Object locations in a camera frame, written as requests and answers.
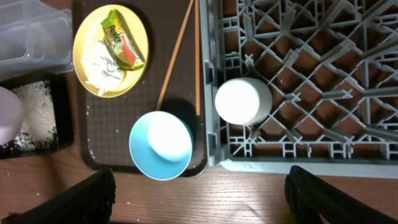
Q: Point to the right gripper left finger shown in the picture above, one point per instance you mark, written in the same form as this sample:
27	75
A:
89	201

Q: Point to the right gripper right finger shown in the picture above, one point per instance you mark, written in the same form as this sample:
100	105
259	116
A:
312	200

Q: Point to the blue bowl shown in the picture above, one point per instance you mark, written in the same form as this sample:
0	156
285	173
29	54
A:
161	145

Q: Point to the white bowl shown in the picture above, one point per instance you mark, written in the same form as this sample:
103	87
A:
12	115

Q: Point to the white cup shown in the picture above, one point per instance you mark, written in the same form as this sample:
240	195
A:
243	101

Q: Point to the white tissue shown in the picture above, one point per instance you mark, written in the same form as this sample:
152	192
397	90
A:
101	68

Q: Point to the green snack wrapper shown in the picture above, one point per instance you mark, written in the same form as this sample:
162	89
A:
121	47

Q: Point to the yellow plate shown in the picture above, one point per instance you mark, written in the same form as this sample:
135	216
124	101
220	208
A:
90	32

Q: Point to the black waste tray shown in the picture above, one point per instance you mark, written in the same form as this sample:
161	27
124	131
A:
64	129

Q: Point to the grey dishwasher rack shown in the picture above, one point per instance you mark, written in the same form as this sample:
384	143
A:
331	67

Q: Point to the spilled rice pile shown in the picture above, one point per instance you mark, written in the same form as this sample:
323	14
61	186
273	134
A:
38	130

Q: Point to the brown serving tray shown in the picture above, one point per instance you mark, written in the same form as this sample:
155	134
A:
105	123

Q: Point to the clear plastic bin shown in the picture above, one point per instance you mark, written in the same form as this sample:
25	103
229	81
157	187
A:
34	36

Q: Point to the left wooden chopstick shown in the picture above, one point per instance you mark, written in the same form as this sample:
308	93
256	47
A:
174	56

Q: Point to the wooden chopstick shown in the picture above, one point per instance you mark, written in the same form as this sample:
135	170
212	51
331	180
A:
197	58
174	56

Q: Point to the right wooden chopstick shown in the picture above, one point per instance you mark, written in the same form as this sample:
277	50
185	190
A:
197	58

